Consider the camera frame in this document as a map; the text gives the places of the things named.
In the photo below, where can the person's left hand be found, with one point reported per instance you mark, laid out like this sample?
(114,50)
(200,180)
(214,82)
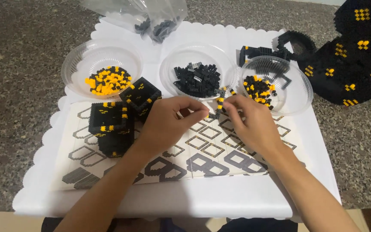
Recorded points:
(163,125)

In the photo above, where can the person's right hand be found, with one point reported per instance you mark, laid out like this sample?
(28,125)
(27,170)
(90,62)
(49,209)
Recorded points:
(256,129)

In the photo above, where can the black and yellow brick strip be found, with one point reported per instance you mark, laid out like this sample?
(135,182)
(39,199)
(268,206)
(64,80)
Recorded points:
(219,103)

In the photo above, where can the pile of black-yellow mixed bricks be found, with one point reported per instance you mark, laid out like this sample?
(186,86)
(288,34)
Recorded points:
(259,90)

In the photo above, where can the small open black brick box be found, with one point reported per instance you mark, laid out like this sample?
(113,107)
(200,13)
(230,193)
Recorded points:
(138,92)

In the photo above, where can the printed building instruction sheet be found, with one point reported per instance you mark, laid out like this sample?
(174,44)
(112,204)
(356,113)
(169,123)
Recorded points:
(204,151)

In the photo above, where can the large open black brick box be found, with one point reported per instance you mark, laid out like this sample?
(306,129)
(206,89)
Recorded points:
(111,135)

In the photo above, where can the clear bowl holding mixed bricks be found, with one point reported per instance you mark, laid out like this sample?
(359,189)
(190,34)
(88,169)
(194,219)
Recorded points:
(296,93)

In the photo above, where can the thin black brick rods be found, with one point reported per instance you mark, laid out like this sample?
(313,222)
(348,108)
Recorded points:
(283,80)

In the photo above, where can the pile of black bricks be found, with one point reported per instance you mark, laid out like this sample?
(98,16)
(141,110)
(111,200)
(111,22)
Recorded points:
(197,80)

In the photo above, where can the pile of mostly yellow bricks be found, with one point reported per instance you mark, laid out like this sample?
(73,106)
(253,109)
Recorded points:
(108,81)

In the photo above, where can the white scalloped foam tray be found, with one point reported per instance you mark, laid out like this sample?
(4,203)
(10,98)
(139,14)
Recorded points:
(179,199)

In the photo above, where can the clear bowl holding black bricks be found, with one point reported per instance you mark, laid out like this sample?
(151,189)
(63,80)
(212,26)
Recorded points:
(198,53)

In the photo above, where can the clear bowl holding yellow bricks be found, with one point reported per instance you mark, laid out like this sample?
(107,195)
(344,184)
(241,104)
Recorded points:
(101,53)

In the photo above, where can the person's dark clothing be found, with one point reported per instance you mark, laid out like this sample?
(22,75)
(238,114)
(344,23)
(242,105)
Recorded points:
(256,225)

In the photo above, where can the clear plastic bag with bricks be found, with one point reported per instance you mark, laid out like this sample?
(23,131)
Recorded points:
(166,22)
(114,9)

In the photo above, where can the big black yellow-spotted brick model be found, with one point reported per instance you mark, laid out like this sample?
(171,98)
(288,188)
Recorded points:
(353,74)

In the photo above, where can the black brick frame piece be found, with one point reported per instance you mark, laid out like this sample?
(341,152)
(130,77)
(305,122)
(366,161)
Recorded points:
(259,51)

